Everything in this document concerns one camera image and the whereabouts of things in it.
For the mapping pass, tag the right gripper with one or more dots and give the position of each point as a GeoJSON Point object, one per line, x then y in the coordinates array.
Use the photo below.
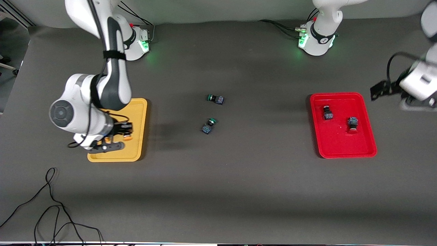
{"type": "Point", "coordinates": [119, 129]}

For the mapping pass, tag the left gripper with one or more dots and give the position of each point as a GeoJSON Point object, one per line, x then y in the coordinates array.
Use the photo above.
{"type": "Point", "coordinates": [391, 87]}

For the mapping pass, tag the yellow push button switch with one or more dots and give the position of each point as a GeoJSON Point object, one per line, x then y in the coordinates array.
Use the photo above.
{"type": "Point", "coordinates": [127, 137]}
{"type": "Point", "coordinates": [108, 139]}

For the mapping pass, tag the red push button switch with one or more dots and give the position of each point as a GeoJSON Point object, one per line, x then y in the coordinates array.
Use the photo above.
{"type": "Point", "coordinates": [352, 122]}
{"type": "Point", "coordinates": [328, 114]}

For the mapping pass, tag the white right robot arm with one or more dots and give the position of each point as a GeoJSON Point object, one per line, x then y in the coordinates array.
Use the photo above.
{"type": "Point", "coordinates": [82, 102]}

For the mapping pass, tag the yellow plastic tray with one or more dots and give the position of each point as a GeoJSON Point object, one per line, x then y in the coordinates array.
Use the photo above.
{"type": "Point", "coordinates": [136, 147]}

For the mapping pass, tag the red plastic tray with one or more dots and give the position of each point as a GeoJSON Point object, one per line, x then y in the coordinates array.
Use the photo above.
{"type": "Point", "coordinates": [341, 136]}

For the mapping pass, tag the black chair base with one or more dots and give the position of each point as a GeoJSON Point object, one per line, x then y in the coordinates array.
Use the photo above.
{"type": "Point", "coordinates": [15, 72]}

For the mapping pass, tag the green push button switch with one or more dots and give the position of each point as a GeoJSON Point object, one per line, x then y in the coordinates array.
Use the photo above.
{"type": "Point", "coordinates": [216, 99]}
{"type": "Point", "coordinates": [207, 128]}

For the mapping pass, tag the aluminium frame rail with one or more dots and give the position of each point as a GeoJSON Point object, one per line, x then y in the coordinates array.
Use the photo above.
{"type": "Point", "coordinates": [20, 17]}

